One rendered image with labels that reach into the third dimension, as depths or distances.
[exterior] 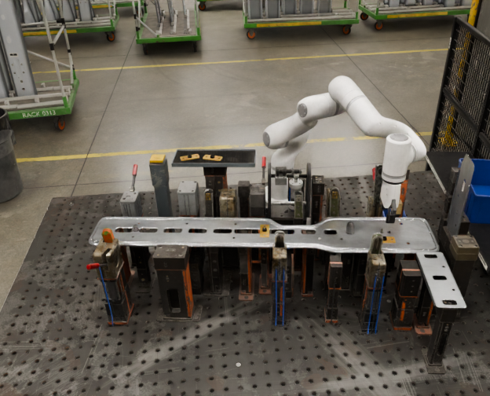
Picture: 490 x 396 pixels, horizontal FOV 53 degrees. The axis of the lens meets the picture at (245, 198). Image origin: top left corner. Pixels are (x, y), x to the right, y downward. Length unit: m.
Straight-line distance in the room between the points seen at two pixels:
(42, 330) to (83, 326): 0.16
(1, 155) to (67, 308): 2.36
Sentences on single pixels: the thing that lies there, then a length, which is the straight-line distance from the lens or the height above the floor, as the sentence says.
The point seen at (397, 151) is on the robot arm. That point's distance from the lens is 1.74.
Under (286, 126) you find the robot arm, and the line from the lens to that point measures 2.28.
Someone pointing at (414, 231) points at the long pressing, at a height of 1.00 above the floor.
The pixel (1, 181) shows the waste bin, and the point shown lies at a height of 0.20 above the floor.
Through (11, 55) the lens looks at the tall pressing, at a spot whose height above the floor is 0.75.
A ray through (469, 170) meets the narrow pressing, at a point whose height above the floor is 1.30.
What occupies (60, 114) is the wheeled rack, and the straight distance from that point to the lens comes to 5.59.
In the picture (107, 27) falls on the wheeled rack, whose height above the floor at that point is 0.26.
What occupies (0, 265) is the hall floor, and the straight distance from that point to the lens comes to 3.84.
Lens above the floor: 2.18
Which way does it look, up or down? 32 degrees down
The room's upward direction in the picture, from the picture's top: 2 degrees counter-clockwise
